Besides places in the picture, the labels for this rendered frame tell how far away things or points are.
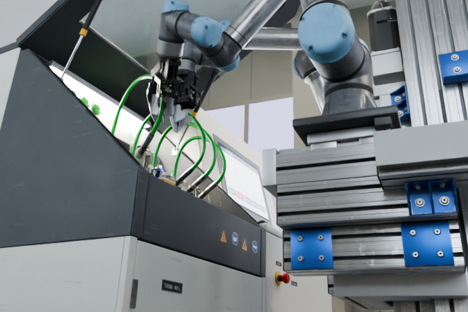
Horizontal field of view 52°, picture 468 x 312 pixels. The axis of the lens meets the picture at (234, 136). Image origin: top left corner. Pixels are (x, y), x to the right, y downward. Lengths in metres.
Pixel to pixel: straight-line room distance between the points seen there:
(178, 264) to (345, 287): 0.41
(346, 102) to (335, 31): 0.17
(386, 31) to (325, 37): 0.50
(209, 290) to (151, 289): 0.25
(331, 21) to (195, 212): 0.62
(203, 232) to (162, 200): 0.20
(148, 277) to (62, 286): 0.20
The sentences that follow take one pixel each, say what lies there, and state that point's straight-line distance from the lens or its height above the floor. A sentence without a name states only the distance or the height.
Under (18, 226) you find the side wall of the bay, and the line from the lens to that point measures 1.40.
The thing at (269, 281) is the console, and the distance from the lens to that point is 1.72.
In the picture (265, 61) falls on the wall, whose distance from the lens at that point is 4.25.
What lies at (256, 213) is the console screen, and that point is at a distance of 2.25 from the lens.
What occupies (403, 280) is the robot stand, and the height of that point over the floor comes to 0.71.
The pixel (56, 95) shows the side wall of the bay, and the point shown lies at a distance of 1.49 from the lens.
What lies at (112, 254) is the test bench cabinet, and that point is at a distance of 1.13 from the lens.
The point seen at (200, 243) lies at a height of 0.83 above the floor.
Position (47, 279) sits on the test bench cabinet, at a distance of 1.27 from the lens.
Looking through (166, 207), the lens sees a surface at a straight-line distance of 1.22.
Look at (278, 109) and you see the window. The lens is 3.95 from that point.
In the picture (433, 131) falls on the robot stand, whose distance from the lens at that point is 0.92.
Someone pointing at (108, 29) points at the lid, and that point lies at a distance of 1.79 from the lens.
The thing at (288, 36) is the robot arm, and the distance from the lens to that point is 1.68.
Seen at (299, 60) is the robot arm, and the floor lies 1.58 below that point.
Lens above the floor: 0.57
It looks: 24 degrees up
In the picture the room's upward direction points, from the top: 2 degrees clockwise
